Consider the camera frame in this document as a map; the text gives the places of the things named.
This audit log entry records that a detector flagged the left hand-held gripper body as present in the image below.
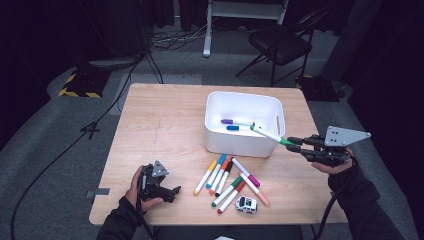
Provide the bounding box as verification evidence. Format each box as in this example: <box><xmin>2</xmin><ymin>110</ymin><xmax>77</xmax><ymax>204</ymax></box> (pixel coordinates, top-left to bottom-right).
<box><xmin>138</xmin><ymin>160</ymin><xmax>171</xmax><ymax>203</ymax></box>

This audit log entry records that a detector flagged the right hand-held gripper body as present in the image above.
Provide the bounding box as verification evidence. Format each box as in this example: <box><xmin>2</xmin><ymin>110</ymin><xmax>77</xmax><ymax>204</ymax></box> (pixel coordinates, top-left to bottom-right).
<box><xmin>308</xmin><ymin>125</ymin><xmax>372</xmax><ymax>168</ymax></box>

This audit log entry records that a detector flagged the yellow marker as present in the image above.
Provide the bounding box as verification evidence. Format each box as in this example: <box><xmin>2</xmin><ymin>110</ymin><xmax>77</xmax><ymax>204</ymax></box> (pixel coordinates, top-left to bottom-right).
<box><xmin>193</xmin><ymin>160</ymin><xmax>218</xmax><ymax>196</ymax></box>

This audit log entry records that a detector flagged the bright green marker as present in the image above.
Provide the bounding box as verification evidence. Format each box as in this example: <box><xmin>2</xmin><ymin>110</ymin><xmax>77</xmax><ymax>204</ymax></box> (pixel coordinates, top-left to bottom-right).
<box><xmin>249</xmin><ymin>122</ymin><xmax>296</xmax><ymax>147</ymax></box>

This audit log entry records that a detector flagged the light blue marker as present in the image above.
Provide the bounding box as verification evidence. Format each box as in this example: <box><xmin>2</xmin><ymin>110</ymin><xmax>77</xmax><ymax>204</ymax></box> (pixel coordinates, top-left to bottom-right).
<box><xmin>205</xmin><ymin>153</ymin><xmax>227</xmax><ymax>189</ymax></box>

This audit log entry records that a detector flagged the orange marker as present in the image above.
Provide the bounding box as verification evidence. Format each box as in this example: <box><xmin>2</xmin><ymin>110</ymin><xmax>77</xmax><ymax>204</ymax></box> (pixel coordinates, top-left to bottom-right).
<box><xmin>209</xmin><ymin>158</ymin><xmax>232</xmax><ymax>196</ymax></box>

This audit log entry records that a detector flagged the black marker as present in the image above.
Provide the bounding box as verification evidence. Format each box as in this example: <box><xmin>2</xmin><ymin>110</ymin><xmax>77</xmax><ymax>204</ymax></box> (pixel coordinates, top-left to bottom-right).
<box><xmin>214</xmin><ymin>160</ymin><xmax>234</xmax><ymax>198</ymax></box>

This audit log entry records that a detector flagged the dark green marker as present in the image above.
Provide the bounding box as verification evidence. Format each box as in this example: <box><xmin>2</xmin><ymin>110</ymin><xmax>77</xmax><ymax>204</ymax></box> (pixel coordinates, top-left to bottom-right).
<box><xmin>211</xmin><ymin>175</ymin><xmax>244</xmax><ymax>208</ymax></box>

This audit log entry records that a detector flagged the red marker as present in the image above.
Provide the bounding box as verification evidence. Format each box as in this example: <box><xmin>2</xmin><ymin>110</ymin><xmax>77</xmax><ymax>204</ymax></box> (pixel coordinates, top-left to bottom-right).
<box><xmin>216</xmin><ymin>180</ymin><xmax>247</xmax><ymax>215</ymax></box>

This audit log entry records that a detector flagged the magenta marker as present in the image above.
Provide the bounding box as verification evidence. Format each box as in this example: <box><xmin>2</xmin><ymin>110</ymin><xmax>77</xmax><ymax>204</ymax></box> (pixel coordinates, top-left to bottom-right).
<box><xmin>230</xmin><ymin>156</ymin><xmax>261</xmax><ymax>188</ymax></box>

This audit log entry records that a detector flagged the salmon pink marker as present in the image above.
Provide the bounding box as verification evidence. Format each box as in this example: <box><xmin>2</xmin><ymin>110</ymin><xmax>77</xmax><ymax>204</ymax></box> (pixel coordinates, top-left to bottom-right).
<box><xmin>239</xmin><ymin>171</ymin><xmax>271</xmax><ymax>207</ymax></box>

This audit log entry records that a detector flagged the white plastic bin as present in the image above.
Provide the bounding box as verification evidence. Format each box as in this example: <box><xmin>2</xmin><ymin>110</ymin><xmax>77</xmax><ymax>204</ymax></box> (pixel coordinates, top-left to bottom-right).
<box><xmin>204</xmin><ymin>90</ymin><xmax>287</xmax><ymax>158</ymax></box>

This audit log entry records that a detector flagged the dark blue marker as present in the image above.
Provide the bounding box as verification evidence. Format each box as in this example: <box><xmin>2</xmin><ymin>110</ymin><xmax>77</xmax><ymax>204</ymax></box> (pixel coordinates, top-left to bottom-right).
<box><xmin>226</xmin><ymin>124</ymin><xmax>252</xmax><ymax>132</ymax></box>

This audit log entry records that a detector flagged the white toy car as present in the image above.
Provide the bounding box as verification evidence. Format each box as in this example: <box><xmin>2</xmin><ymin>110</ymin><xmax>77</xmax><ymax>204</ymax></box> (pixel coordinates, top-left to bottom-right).
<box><xmin>235</xmin><ymin>195</ymin><xmax>259</xmax><ymax>215</ymax></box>

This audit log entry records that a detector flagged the purple marker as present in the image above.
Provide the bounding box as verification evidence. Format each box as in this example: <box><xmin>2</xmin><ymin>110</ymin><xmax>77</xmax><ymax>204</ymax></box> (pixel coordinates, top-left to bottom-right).
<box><xmin>220</xmin><ymin>118</ymin><xmax>255</xmax><ymax>127</ymax></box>

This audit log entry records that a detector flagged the person's right hand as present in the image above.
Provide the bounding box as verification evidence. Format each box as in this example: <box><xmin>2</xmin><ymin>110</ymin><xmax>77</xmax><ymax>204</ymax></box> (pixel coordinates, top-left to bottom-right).
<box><xmin>311</xmin><ymin>147</ymin><xmax>356</xmax><ymax>176</ymax></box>

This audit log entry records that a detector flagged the person's left hand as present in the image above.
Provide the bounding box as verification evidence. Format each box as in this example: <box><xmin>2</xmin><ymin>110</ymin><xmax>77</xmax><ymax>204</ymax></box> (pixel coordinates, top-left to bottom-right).
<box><xmin>124</xmin><ymin>165</ymin><xmax>165</xmax><ymax>212</ymax></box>

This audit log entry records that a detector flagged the grey tape piece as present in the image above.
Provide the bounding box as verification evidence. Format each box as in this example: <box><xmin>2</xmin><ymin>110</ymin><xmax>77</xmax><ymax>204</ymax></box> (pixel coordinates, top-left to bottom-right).
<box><xmin>85</xmin><ymin>187</ymin><xmax>111</xmax><ymax>200</ymax></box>

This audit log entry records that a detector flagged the black folding chair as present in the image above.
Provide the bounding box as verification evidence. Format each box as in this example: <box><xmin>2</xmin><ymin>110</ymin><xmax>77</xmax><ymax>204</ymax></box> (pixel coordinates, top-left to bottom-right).
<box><xmin>234</xmin><ymin>8</ymin><xmax>331</xmax><ymax>88</ymax></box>

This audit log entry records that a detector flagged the grey curtain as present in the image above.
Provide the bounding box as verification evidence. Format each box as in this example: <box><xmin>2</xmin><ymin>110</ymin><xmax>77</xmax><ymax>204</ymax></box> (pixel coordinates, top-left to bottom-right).
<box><xmin>321</xmin><ymin>0</ymin><xmax>383</xmax><ymax>81</ymax></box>

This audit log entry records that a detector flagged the yellow striped black base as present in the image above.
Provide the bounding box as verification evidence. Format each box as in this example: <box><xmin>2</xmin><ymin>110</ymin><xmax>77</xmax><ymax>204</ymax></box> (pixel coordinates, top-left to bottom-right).
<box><xmin>58</xmin><ymin>68</ymin><xmax>111</xmax><ymax>99</ymax></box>

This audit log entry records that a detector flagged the grey stand base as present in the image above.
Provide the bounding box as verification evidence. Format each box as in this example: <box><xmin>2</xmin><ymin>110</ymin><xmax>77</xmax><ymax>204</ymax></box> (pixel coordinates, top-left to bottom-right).
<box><xmin>88</xmin><ymin>58</ymin><xmax>138</xmax><ymax>70</ymax></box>

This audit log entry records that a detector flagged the white metal stand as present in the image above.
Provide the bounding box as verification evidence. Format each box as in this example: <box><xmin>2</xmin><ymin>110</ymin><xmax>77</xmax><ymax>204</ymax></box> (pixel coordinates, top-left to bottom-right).
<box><xmin>202</xmin><ymin>0</ymin><xmax>290</xmax><ymax>58</ymax></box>

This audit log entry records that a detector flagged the left hand-held gripper cable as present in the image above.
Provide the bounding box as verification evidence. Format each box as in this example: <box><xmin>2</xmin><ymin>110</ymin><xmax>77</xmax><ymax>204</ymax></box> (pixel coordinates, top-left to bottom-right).
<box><xmin>134</xmin><ymin>173</ymin><xmax>156</xmax><ymax>240</ymax></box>

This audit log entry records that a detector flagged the hand-held gripper cable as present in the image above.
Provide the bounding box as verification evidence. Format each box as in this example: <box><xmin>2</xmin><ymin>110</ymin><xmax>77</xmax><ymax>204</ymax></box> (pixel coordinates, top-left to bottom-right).
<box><xmin>134</xmin><ymin>173</ymin><xmax>156</xmax><ymax>240</ymax></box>
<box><xmin>313</xmin><ymin>191</ymin><xmax>338</xmax><ymax>240</ymax></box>

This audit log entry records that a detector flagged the right hand-held gripper cable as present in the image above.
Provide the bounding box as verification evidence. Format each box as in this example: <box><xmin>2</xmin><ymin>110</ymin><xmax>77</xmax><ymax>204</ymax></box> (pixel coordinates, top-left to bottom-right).
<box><xmin>313</xmin><ymin>191</ymin><xmax>338</xmax><ymax>240</ymax></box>

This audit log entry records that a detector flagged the long black floor cable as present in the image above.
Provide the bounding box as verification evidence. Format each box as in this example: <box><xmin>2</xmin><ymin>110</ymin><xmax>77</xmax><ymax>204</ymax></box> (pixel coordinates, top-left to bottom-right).
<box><xmin>9</xmin><ymin>49</ymin><xmax>148</xmax><ymax>240</ymax></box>

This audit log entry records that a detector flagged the short black floor cable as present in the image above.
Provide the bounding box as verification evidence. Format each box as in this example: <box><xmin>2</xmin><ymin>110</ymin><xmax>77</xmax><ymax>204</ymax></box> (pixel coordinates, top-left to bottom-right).
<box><xmin>144</xmin><ymin>49</ymin><xmax>165</xmax><ymax>85</ymax></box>

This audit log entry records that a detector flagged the bundle of floor cables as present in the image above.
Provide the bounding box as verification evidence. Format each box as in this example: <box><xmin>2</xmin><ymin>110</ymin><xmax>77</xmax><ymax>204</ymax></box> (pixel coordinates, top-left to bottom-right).
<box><xmin>148</xmin><ymin>19</ymin><xmax>214</xmax><ymax>53</ymax></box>

